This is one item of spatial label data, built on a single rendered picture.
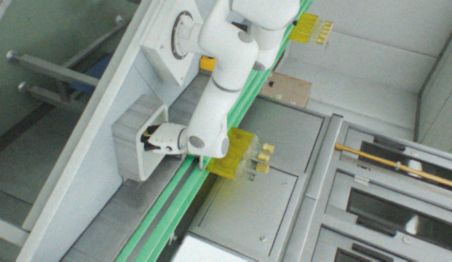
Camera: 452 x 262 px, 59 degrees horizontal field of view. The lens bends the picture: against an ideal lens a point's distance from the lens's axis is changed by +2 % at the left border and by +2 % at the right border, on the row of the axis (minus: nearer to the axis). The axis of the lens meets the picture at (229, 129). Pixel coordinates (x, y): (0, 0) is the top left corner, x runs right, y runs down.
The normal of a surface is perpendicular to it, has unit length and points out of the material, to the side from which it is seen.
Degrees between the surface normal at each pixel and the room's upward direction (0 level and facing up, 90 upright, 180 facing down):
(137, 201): 90
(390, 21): 90
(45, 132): 90
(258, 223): 90
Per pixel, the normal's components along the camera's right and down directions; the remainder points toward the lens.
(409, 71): -0.38, 0.61
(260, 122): 0.09, -0.72
